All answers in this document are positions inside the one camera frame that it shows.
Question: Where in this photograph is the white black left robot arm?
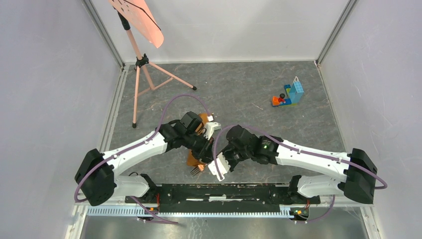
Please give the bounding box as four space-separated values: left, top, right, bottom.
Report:
75 112 221 206

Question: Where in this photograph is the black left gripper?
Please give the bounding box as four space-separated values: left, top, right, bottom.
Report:
183 132 215 164

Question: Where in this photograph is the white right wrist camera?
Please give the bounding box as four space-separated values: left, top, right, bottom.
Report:
207 153 230 182

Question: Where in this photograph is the colourful toy brick build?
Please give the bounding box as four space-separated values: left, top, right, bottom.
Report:
271 76 305 107

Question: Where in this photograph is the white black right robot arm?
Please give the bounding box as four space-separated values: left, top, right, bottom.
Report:
213 125 387 204

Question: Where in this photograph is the orange cloth napkin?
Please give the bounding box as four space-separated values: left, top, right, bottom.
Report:
187 113 209 171

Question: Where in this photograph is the pink music stand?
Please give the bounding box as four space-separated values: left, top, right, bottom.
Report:
106 0 199 129

